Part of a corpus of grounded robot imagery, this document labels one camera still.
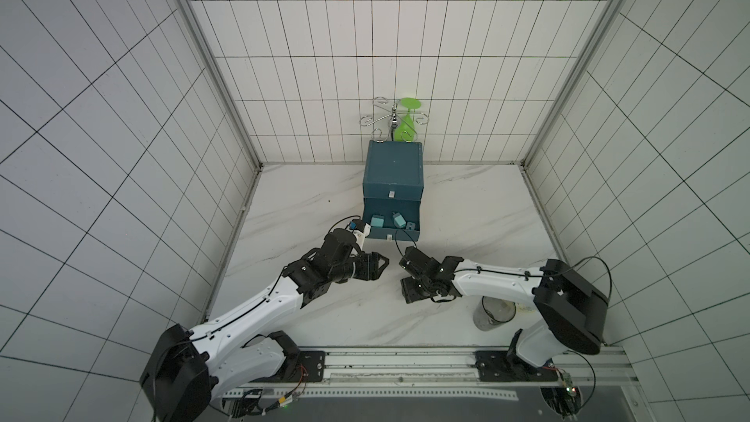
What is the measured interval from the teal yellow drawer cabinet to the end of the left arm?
0.19 meters

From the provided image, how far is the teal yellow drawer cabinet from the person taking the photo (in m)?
0.88

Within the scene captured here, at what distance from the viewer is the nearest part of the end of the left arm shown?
0.60m
